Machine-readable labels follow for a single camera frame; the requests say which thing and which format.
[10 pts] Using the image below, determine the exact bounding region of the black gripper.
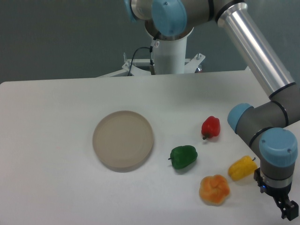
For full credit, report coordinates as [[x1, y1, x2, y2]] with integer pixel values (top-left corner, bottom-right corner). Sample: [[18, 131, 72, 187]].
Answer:
[[254, 168, 297, 220]]

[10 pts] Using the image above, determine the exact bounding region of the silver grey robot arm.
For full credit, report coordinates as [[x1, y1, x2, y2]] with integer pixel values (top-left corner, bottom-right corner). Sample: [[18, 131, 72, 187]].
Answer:
[[125, 0, 300, 220]]

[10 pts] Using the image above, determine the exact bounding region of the yellow bell pepper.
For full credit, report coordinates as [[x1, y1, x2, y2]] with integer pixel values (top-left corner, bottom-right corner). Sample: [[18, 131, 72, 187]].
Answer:
[[228, 156, 257, 181]]

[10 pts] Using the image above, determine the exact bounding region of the red bell pepper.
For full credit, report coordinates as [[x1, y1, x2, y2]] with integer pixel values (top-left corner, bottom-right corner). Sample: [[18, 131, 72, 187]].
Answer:
[[201, 116, 221, 140]]

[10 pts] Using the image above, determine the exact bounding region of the green bell pepper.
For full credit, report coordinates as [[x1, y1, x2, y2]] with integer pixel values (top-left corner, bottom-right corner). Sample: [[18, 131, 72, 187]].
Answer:
[[168, 145, 198, 170]]

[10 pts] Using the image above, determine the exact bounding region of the orange knotted bread roll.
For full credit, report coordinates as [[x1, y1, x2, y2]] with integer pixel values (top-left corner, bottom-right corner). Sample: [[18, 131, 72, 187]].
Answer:
[[199, 174, 230, 206]]

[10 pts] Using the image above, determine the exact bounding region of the beige round plate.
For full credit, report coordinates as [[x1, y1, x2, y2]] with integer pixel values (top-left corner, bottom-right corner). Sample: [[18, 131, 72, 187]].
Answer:
[[92, 111, 154, 172]]

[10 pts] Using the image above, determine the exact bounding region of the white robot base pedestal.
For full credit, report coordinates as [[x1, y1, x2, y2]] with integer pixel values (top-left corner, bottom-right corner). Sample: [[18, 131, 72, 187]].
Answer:
[[101, 29, 206, 78]]

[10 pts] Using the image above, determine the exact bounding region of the black cable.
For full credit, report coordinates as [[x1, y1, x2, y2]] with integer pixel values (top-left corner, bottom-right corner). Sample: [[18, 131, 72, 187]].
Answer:
[[127, 31, 162, 77]]

